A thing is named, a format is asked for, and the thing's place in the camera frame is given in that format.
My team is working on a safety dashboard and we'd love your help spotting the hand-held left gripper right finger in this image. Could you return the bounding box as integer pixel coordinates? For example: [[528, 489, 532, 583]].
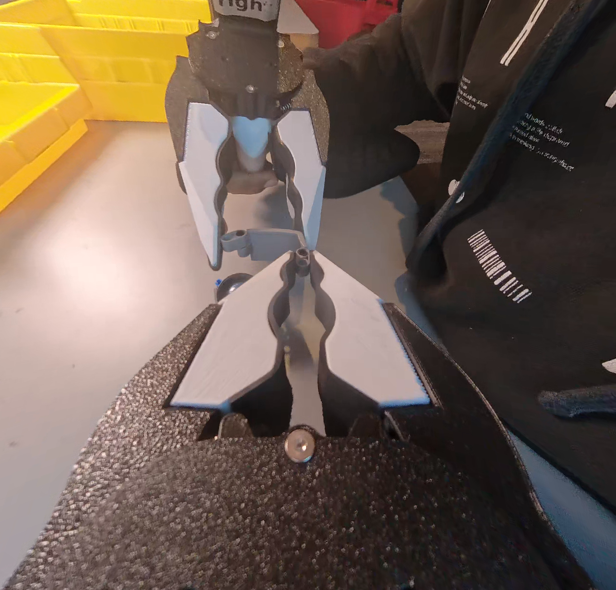
[[310, 252, 430, 407]]

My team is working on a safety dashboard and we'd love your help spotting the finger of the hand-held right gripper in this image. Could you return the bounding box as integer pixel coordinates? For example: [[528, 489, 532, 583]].
[[278, 111, 325, 251], [178, 101, 233, 270]]

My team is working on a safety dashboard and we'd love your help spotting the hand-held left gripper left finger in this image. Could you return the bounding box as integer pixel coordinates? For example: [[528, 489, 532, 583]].
[[170, 252, 295, 413]]

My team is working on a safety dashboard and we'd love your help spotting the grey toy joint assembly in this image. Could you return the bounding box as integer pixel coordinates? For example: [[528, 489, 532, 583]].
[[214, 273, 253, 304]]

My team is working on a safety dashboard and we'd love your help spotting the grey angled toy frame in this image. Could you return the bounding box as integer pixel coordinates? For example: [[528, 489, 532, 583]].
[[220, 228, 313, 278]]

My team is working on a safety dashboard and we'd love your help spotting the grey desk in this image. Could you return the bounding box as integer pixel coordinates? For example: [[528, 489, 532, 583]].
[[0, 118, 602, 576]]

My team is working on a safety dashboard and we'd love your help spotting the person's right hand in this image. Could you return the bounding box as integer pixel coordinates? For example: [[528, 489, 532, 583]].
[[227, 165, 280, 195]]

